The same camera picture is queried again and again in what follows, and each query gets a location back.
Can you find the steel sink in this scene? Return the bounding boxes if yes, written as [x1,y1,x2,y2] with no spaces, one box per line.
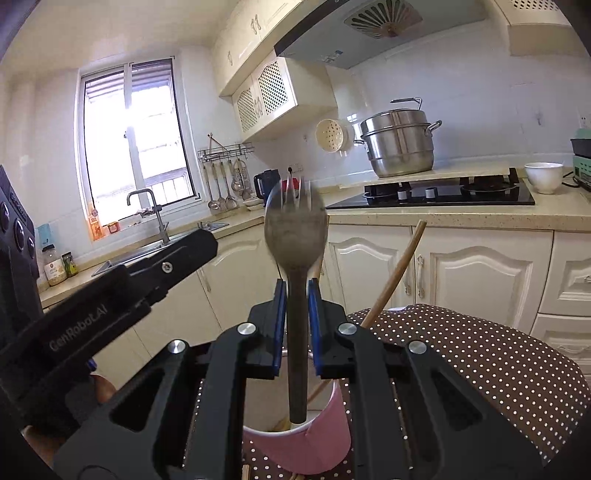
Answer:
[91,222,230,278]

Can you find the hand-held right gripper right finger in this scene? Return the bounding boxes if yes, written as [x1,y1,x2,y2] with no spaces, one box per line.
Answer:
[307,278,543,480]

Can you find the cream upper cabinets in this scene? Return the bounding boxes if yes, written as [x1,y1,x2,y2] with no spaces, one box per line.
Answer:
[212,0,333,97]

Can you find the white framed window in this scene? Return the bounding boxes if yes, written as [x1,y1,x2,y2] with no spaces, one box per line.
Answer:
[76,58,199,227]

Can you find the cream lattice hood cabinet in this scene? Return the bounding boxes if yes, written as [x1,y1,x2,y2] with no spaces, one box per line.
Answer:
[489,0,591,58]

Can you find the metal spatula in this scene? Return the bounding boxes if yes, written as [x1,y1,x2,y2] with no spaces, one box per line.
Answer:
[224,161,239,208]

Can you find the pink cup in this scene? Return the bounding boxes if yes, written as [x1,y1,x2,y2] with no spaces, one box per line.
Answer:
[242,378,352,476]

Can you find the person's left hand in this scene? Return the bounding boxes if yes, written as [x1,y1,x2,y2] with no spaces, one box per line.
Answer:
[91,375,117,408]

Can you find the grey range hood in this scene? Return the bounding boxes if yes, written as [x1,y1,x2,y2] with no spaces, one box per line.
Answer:
[274,0,490,70]

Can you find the metal spork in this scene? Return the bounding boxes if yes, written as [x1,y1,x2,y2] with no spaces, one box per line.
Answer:
[264,168,328,424]

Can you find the green countertop appliance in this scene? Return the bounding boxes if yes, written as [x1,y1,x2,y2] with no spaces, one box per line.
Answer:
[570,129,591,192]

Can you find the light wooden chopstick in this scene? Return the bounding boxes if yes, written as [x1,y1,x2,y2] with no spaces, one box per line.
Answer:
[305,220,428,407]

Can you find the lattice door wall cabinet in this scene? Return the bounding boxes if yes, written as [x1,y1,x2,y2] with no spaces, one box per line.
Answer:
[231,58,340,141]

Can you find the cream plastic colander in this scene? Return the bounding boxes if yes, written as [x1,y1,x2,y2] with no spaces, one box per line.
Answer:
[315,117,355,153]

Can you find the white label glass jar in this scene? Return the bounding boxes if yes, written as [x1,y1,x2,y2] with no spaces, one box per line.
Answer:
[42,244,68,287]

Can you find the dark electric kettle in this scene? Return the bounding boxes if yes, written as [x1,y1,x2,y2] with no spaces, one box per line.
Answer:
[254,169,281,200]

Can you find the brown dotted tablecloth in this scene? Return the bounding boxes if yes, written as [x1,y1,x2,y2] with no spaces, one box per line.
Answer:
[185,305,585,480]

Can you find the steel steamer pot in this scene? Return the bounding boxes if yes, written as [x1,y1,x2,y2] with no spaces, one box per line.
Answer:
[355,97,443,178]

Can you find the metal ladle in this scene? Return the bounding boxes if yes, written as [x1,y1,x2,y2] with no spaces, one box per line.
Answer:
[202,164,221,212]

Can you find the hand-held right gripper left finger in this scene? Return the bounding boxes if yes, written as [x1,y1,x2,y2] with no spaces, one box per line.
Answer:
[53,278,289,480]

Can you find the orange packet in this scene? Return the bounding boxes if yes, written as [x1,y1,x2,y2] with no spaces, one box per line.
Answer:
[88,210,107,241]

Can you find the white bowl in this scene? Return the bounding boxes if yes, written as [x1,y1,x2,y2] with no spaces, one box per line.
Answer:
[524,161,564,195]

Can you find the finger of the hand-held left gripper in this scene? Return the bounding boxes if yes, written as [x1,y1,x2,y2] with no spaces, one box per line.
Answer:
[127,229,219,308]

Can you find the metal wall utensil rack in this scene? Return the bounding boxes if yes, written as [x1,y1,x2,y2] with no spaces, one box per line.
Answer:
[198,142,256,163]

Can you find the black glass gas stove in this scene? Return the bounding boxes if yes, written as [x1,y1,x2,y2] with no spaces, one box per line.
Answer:
[325,168,536,210]

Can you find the metal faucet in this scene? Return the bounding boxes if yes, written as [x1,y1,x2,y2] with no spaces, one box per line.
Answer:
[127,188,171,244]

